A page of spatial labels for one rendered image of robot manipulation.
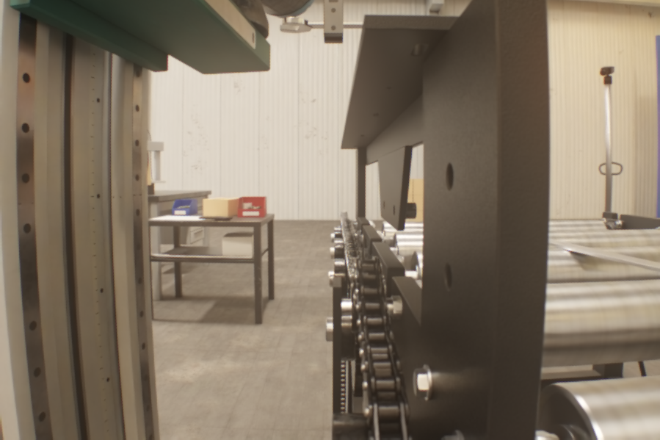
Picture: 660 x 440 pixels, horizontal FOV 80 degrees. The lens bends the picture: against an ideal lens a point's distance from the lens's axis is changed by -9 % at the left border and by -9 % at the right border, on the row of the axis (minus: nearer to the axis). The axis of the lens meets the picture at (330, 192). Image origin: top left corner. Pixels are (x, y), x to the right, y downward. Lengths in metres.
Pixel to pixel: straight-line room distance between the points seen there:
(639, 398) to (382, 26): 0.30
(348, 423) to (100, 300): 0.60
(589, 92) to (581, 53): 1.06
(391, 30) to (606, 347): 0.50
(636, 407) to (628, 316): 0.32
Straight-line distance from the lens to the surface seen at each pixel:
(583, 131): 12.76
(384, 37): 0.31
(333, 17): 0.60
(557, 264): 0.94
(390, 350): 0.30
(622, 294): 0.68
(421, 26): 0.30
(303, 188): 10.90
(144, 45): 0.80
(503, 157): 0.20
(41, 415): 0.70
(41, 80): 0.66
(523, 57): 0.21
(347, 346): 0.57
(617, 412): 0.34
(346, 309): 0.41
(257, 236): 3.11
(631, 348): 0.68
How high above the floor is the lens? 1.06
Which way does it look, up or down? 2 degrees down
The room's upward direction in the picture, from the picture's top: straight up
